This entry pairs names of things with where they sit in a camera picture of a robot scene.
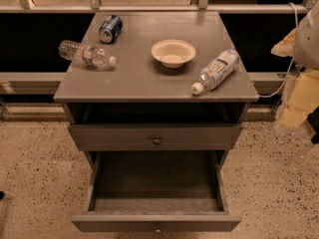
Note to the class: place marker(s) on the padded gripper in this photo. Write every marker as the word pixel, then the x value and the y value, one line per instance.
pixel 307 44

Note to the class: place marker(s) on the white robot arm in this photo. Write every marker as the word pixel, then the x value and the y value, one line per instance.
pixel 309 22

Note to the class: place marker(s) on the grey wooden drawer cabinet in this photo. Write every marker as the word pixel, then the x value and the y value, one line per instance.
pixel 140 90

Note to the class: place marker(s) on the grey upper drawer with knob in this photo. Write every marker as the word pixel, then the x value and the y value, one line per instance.
pixel 154 137

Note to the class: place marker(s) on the white labelled plastic bottle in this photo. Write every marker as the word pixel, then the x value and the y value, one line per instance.
pixel 216 72

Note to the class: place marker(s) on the white paper bowl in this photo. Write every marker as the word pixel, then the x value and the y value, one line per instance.
pixel 173 53

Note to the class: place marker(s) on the blue soda can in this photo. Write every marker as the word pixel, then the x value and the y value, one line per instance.
pixel 111 29

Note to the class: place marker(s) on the clear plastic water bottle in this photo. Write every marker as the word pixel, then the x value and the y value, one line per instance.
pixel 91 56

